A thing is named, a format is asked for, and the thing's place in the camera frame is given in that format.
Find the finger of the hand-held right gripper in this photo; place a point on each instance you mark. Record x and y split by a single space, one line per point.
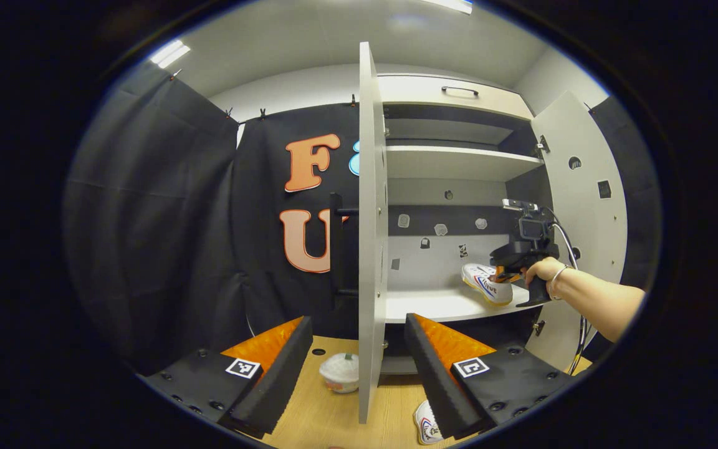
505 274

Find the white plush toy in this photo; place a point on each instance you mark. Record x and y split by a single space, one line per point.
338 371

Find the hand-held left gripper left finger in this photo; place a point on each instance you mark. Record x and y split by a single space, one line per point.
275 380

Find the white cabinet drawer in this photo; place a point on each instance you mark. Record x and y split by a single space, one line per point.
434 93

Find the white canvas shoe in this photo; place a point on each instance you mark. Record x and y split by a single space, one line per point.
480 280
426 427

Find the black backdrop cloth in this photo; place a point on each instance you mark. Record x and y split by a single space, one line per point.
166 218

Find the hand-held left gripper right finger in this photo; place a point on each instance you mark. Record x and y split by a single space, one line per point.
437 380

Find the white cabinet door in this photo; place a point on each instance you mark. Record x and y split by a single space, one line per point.
589 224
371 249

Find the ceiling light panel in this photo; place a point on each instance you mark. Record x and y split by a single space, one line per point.
452 5
169 54

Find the white shoe cabinet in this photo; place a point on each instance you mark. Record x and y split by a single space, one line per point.
446 302

